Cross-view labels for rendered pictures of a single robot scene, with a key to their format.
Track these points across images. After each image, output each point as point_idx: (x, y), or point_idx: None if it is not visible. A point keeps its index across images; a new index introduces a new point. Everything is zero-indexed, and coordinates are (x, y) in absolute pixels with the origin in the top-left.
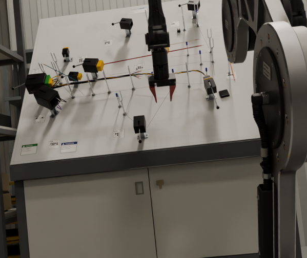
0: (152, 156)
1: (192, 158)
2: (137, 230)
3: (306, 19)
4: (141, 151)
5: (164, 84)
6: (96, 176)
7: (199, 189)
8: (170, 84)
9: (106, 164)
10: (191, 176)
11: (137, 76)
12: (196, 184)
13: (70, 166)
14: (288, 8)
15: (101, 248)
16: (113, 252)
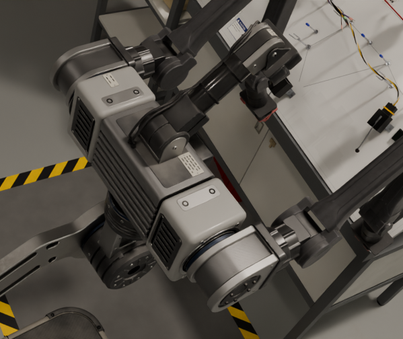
0: (272, 121)
1: (295, 163)
2: (240, 149)
3: (383, 230)
4: None
5: (250, 110)
6: None
7: (292, 185)
8: (255, 116)
9: (242, 82)
10: (294, 169)
11: (373, 9)
12: (293, 179)
13: (222, 51)
14: (106, 280)
15: (215, 128)
16: (220, 141)
